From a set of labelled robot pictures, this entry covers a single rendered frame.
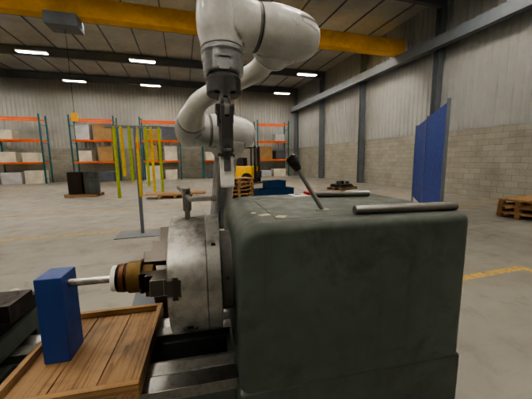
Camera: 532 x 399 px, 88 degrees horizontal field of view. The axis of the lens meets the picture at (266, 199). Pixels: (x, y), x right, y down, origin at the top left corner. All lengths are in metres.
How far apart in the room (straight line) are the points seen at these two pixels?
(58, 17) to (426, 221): 11.71
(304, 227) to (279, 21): 0.44
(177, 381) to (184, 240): 0.34
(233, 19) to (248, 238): 0.44
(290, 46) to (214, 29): 0.17
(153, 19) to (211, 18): 11.09
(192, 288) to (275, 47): 0.58
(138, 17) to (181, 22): 1.39
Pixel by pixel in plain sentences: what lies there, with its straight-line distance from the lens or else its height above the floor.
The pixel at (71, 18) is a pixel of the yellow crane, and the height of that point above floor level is 5.80.
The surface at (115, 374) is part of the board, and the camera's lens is 0.86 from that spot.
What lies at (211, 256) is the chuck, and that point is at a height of 1.17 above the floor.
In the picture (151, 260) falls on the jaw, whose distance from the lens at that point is 0.84.
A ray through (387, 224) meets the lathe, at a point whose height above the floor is 1.24.
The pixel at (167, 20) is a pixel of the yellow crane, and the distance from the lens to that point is 11.72.
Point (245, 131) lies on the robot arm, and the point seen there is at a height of 1.51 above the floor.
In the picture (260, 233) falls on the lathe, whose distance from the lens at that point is 0.59.
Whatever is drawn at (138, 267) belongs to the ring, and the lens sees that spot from 0.81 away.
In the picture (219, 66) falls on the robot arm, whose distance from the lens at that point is 0.63.
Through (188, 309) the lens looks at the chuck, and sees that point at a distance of 0.71.
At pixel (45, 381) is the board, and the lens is 0.93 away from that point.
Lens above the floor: 1.39
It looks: 8 degrees down
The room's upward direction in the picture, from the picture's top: 1 degrees counter-clockwise
